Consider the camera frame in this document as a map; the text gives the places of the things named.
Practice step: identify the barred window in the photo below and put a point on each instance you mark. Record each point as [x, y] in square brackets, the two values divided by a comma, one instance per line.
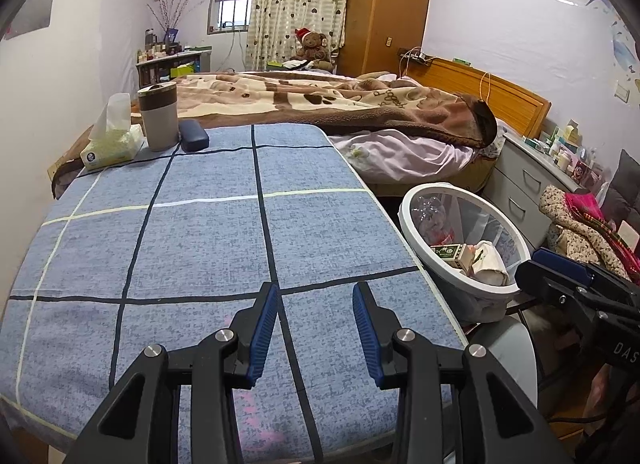
[230, 12]

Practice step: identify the white tissue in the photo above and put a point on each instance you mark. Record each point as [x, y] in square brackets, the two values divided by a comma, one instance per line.
[487, 259]

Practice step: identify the row of cosmetic boxes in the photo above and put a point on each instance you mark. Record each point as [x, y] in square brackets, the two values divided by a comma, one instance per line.
[562, 154]

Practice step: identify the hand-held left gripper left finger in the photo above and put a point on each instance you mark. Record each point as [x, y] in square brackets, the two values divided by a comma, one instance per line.
[262, 339]

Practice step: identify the blue wall sticker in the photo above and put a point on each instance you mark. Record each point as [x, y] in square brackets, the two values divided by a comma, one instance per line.
[622, 44]

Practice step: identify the grey drawer cabinet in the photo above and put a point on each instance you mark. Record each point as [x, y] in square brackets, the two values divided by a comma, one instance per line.
[520, 184]

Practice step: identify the power strip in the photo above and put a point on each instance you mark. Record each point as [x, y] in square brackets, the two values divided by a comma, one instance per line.
[415, 57]

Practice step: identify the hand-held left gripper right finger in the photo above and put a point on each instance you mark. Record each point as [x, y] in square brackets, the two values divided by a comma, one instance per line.
[367, 339]

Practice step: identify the small green box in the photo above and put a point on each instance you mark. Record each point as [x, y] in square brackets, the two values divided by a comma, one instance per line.
[450, 253]

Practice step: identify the grey cup brown band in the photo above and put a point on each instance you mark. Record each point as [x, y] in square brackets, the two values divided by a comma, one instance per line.
[159, 124]

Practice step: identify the brown printed blanket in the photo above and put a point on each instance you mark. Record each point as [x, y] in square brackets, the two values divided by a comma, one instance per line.
[325, 94]

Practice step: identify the green bag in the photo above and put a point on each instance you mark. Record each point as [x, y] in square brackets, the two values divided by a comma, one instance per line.
[182, 71]

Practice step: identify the white trash bin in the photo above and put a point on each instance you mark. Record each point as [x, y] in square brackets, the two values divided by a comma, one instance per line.
[450, 294]

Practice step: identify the wall light switch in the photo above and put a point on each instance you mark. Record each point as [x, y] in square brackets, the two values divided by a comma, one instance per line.
[622, 91]

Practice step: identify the silvery wall sheet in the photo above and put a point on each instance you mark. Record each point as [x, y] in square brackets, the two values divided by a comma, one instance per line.
[32, 9]

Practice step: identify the wooden wardrobe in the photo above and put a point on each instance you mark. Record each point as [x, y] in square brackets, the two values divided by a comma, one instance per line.
[385, 9]

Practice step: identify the green book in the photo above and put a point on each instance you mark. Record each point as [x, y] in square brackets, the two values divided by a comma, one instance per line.
[277, 64]

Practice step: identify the row of desk bottles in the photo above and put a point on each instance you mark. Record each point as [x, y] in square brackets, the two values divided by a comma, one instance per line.
[157, 49]

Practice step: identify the heart print curtain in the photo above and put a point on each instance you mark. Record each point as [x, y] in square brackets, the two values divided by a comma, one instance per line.
[295, 4]

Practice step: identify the floral cloth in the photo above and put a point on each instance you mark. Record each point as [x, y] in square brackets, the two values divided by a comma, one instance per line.
[565, 234]

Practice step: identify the yellow tissue pack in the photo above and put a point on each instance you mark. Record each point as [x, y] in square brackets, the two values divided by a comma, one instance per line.
[112, 149]

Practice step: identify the brown teddy bear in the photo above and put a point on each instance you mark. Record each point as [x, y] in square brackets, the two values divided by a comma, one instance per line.
[312, 47]

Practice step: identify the dark blue glasses case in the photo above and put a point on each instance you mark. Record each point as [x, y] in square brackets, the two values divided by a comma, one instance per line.
[194, 137]

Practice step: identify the clear plastic bottle red label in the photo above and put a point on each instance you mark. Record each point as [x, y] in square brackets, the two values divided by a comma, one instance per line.
[430, 211]

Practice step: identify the pink cloth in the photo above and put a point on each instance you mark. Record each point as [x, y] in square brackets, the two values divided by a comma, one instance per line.
[582, 206]

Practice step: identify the bare decorative branches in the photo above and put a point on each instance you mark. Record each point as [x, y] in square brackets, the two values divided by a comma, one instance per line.
[172, 17]

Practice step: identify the pink bed sheet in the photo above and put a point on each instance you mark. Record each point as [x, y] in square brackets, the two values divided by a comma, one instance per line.
[400, 154]

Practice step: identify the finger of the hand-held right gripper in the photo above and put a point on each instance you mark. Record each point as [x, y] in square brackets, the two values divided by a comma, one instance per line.
[545, 281]
[560, 264]

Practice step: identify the wooden headboard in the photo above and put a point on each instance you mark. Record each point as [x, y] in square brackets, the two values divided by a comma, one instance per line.
[500, 94]

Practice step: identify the cluttered desk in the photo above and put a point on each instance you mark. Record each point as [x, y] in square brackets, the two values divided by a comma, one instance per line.
[160, 67]

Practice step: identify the dark grey cushion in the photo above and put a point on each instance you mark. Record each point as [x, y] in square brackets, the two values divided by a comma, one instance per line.
[625, 184]

